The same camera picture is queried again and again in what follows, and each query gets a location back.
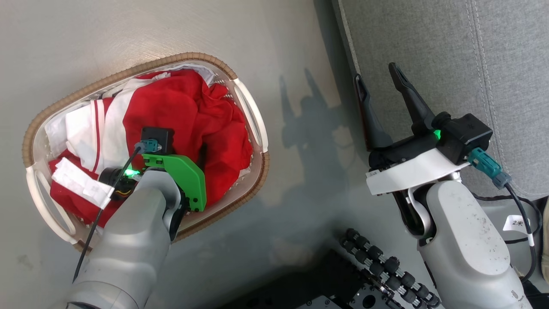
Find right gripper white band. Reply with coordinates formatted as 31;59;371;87
354;62;471;196

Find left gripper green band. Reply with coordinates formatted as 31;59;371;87
99;152;207;213

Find red and white clothing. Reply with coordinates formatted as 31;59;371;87
45;69;253;228

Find white basket with brown rim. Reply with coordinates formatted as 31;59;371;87
22;52;271;254

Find grey fabric sofa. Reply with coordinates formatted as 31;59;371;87
332;0;549;200

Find white cloth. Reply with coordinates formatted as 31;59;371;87
51;158;115;209

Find black left cable teal plug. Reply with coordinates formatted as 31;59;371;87
72;139;160;284

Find black cable teal plug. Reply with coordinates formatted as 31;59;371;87
467;148;539;283
72;139;160;284

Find black right cable teal plug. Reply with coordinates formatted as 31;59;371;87
467;148;539;283

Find black roller cable chain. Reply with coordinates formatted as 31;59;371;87
339;228;442;309

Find white paper cable tag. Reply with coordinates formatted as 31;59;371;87
503;215;535;247

